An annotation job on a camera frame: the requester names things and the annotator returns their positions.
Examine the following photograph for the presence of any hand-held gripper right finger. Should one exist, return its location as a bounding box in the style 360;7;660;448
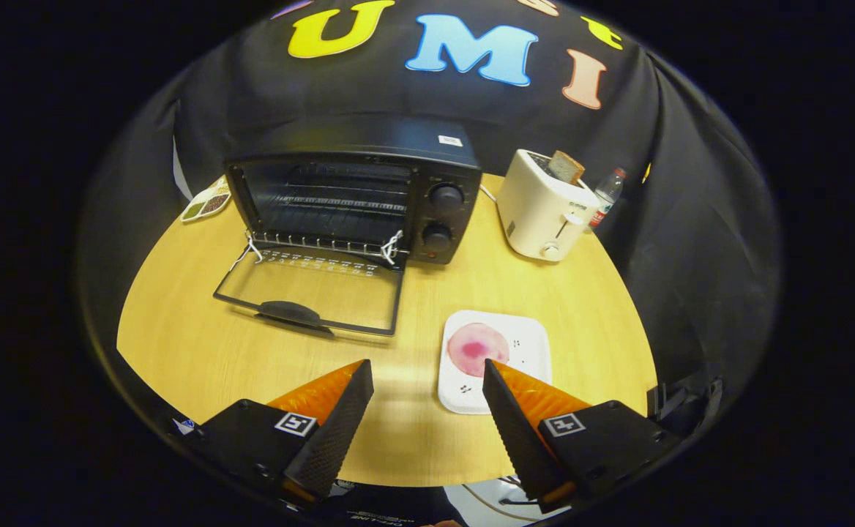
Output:
482;359;684;515

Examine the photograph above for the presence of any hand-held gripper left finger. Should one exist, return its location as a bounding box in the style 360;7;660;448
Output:
193;359;375;512

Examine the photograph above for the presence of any white square plate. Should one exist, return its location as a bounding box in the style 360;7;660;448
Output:
438;310;551;416

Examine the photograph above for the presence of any pink round food slice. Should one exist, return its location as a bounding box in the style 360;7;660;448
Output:
447;323;510;378

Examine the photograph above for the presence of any black toaster oven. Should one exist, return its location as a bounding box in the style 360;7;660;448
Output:
213;113;483;339

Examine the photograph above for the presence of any white pop-up toaster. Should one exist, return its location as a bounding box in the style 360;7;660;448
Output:
497;149;602;263

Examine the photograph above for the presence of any plastic water bottle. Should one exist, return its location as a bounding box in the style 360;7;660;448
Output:
589;167;627;229

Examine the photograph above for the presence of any white divided dish with beans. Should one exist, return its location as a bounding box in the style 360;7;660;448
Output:
180;179;232;224

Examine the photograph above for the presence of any brown bread slice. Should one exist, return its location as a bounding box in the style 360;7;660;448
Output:
547;150;586;185

